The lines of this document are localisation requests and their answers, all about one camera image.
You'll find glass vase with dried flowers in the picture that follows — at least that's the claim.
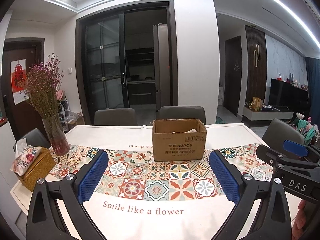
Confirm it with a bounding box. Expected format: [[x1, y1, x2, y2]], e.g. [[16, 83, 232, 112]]
[[23, 54, 69, 156]]

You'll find grey dining chair far left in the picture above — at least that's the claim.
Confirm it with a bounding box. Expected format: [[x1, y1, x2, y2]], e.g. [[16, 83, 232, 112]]
[[94, 108, 138, 126]]

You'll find brown cardboard box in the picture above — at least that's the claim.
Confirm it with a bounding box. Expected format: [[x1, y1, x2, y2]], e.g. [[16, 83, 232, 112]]
[[152, 119, 207, 161]]

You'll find person's right hand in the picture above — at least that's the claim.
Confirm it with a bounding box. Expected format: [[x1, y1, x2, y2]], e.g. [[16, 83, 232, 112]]
[[291, 200, 318, 239]]

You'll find red calendar poster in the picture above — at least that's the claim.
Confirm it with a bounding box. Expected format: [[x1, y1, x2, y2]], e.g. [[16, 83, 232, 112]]
[[10, 59, 29, 105]]

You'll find shoe rack with items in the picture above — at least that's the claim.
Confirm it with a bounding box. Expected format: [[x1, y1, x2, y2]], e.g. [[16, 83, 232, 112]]
[[57, 90, 85, 133]]

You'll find black television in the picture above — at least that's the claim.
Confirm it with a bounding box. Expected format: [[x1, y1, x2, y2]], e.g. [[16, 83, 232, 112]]
[[268, 79, 308, 113]]

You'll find white cleaning cloth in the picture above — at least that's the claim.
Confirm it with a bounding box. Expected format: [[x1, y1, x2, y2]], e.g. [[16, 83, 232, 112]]
[[172, 128, 197, 133]]

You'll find grey dining chair right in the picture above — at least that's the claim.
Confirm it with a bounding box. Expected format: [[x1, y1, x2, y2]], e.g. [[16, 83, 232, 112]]
[[262, 119, 304, 155]]

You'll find woven basket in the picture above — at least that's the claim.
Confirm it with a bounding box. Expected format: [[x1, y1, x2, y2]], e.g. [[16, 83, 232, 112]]
[[16, 147, 56, 192]]

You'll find grey dining chair far centre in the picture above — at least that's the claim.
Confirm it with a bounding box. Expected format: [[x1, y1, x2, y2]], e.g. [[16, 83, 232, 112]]
[[157, 106, 206, 125]]

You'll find white tv cabinet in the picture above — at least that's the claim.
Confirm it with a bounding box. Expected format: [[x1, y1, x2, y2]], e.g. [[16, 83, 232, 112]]
[[242, 107, 293, 121]]

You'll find patterned tile tablecloth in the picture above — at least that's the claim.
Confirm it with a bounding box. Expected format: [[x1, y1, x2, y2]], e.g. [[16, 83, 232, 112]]
[[47, 124, 272, 239]]

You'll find grey dining chair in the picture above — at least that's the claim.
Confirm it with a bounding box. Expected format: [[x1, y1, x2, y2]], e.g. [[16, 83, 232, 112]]
[[21, 128, 51, 149], [157, 106, 206, 125], [94, 108, 138, 126], [262, 119, 304, 155]]

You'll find floral tissue box cover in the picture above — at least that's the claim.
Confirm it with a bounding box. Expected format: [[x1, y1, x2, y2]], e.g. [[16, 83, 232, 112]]
[[10, 138, 42, 177]]

